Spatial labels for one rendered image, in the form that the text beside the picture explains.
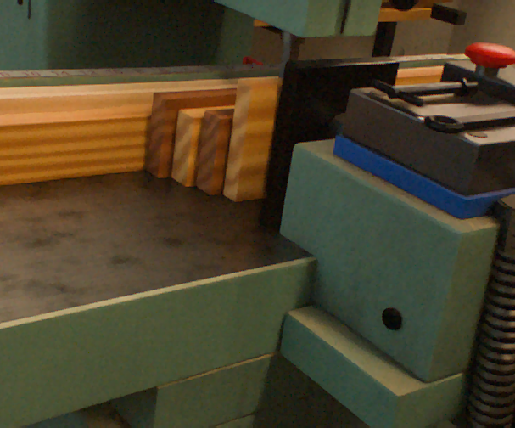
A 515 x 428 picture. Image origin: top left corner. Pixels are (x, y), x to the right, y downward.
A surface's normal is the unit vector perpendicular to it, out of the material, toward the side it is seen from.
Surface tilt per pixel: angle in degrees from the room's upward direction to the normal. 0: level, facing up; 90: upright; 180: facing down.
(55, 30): 90
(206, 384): 90
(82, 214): 0
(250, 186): 90
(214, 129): 90
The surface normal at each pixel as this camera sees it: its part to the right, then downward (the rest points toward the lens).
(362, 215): -0.79, 0.13
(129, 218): 0.14, -0.91
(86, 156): 0.60, 0.39
